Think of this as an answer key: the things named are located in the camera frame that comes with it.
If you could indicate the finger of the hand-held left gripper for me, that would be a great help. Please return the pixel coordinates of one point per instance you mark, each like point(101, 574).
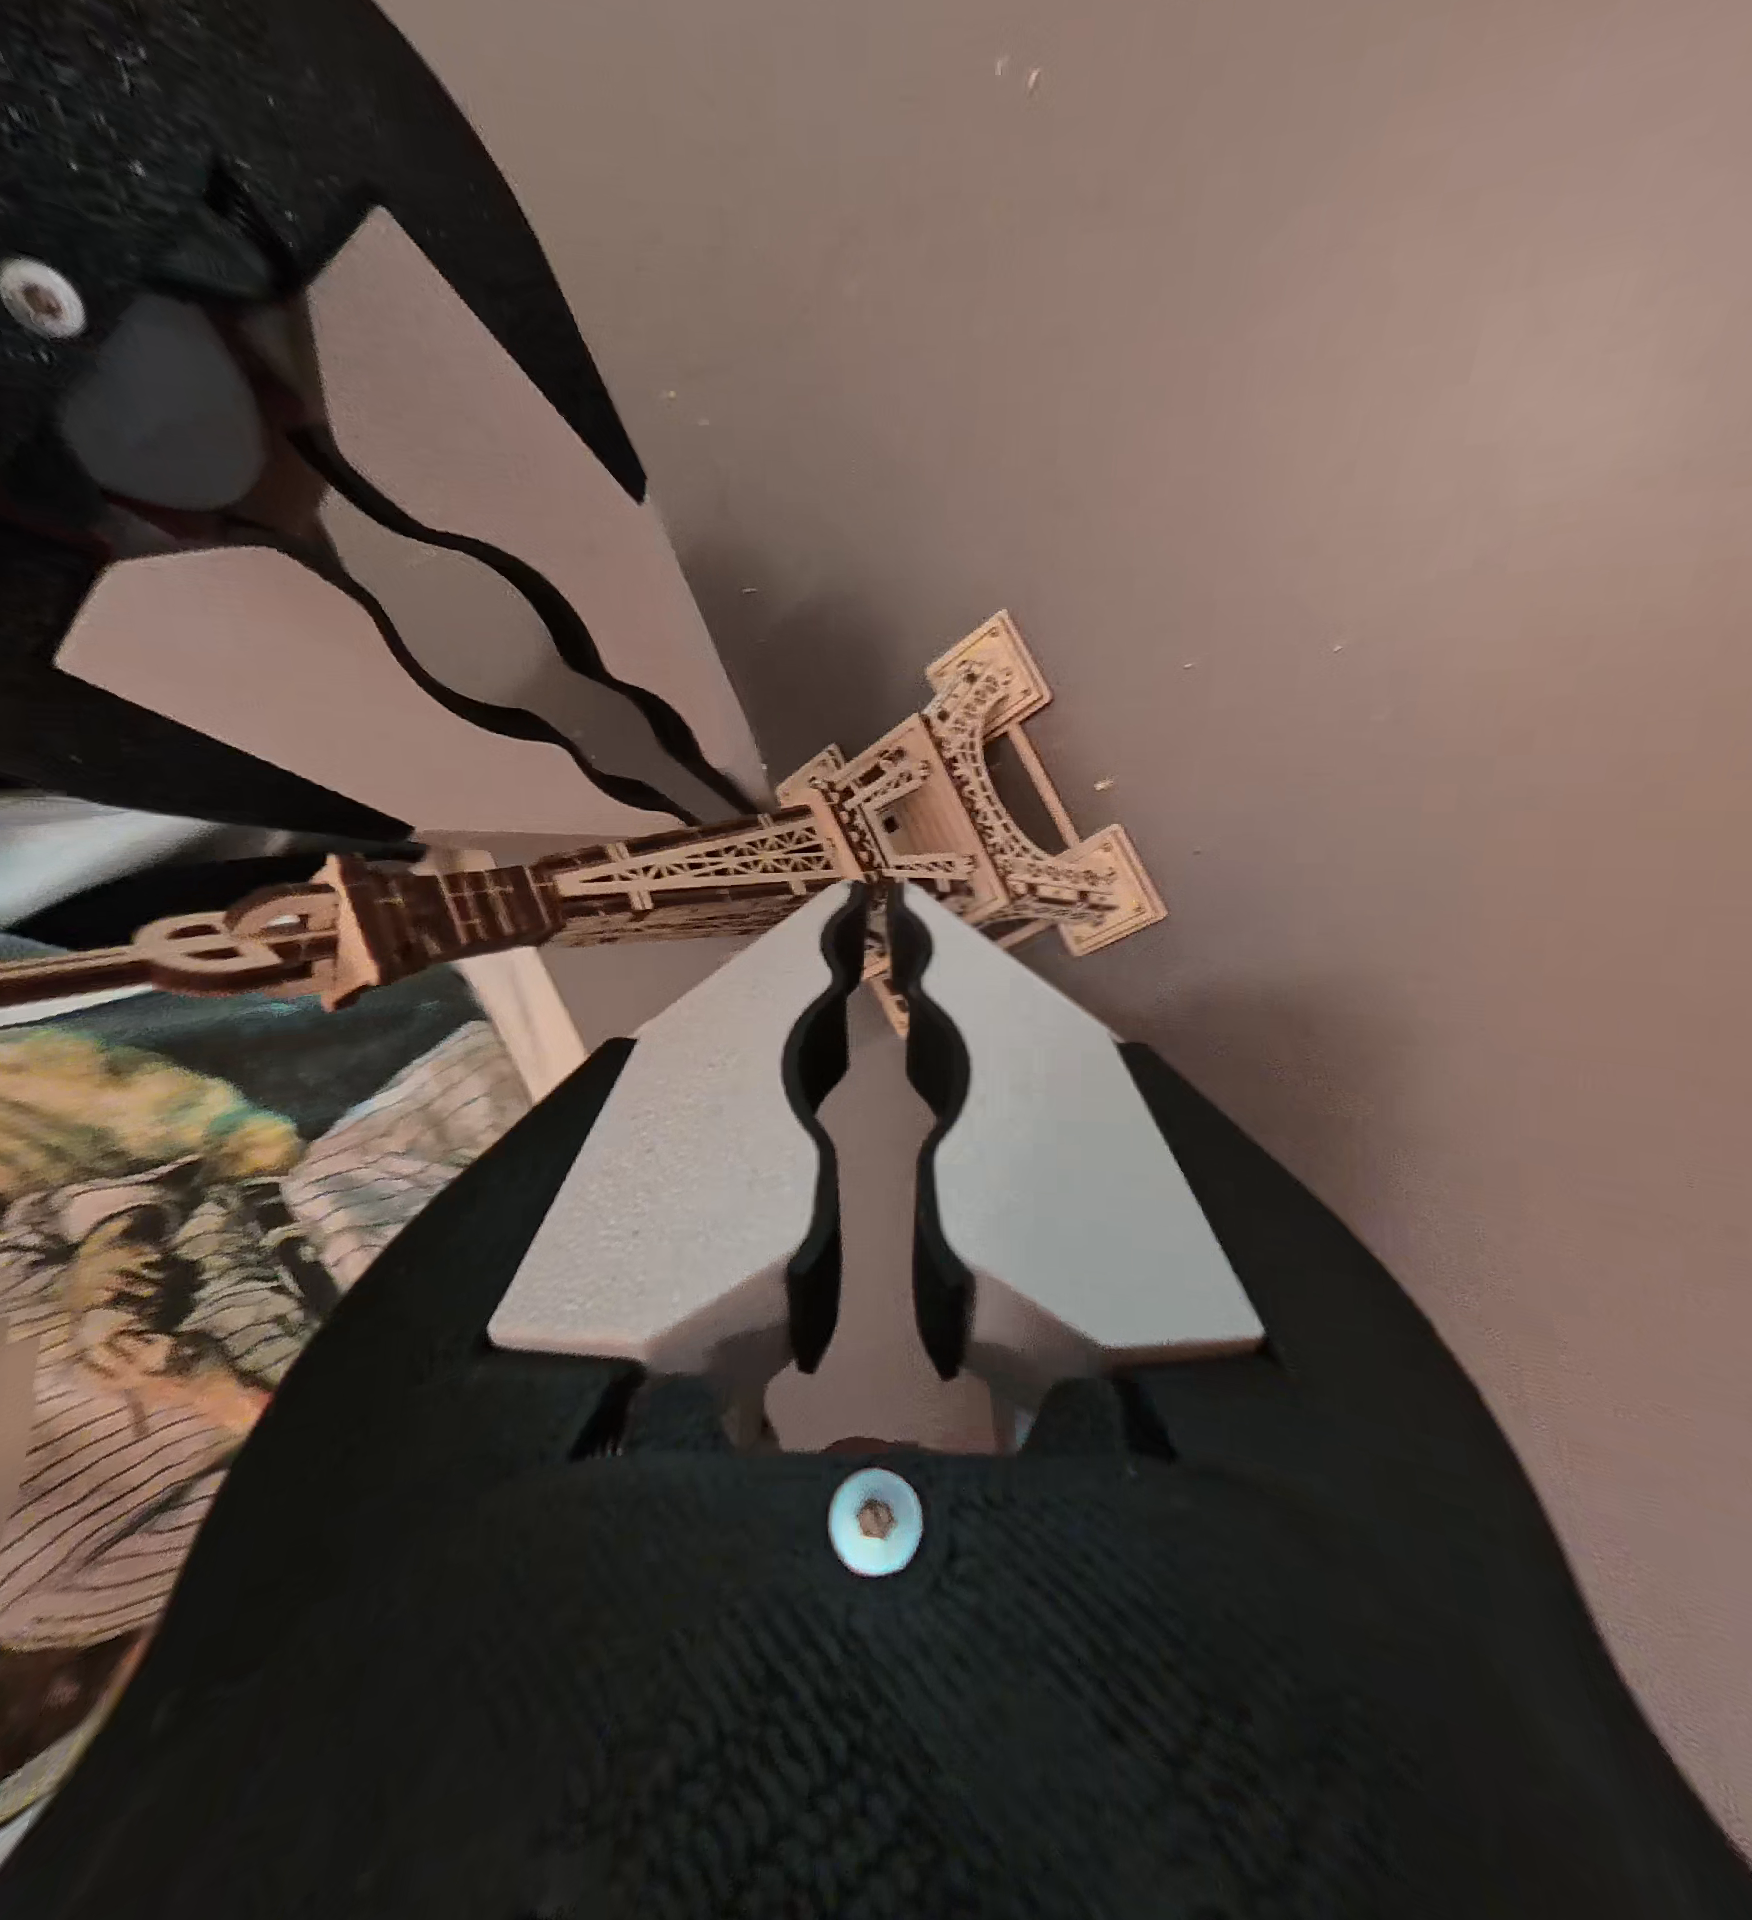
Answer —
point(245, 660)
point(486, 418)

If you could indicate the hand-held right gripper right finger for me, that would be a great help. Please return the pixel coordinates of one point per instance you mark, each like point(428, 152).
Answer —
point(1102, 1201)

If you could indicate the grey desk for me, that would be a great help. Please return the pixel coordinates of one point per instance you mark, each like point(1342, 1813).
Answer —
point(1266, 449)

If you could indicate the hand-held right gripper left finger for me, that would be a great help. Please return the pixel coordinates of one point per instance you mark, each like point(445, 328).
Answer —
point(651, 1201)

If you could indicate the wooden tower model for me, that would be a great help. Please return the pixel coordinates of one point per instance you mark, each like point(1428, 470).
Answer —
point(694, 863)

